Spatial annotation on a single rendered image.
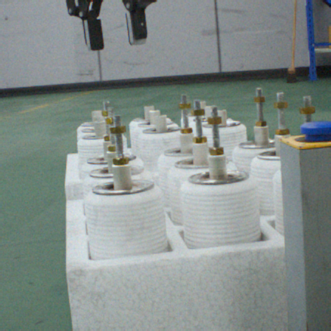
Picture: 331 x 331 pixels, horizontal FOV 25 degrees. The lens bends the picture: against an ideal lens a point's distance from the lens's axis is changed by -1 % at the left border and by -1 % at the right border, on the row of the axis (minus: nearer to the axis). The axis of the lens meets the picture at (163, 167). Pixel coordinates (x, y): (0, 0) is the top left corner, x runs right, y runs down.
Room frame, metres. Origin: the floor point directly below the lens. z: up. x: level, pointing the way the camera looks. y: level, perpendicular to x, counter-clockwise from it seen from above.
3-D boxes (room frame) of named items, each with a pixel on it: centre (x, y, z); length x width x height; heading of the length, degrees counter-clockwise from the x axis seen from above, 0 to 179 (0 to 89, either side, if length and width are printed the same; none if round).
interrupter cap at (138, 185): (0.88, 0.05, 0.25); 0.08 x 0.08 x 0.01
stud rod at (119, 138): (0.88, 0.05, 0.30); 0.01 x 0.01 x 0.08; 14
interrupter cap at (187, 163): (1.01, -0.05, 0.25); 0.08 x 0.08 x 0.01
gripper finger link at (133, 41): (0.86, 0.02, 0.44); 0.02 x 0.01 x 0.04; 139
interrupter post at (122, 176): (0.88, 0.05, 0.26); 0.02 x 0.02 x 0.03
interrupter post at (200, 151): (1.01, -0.05, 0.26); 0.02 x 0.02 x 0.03
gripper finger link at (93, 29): (0.90, 0.07, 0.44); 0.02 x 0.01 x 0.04; 139
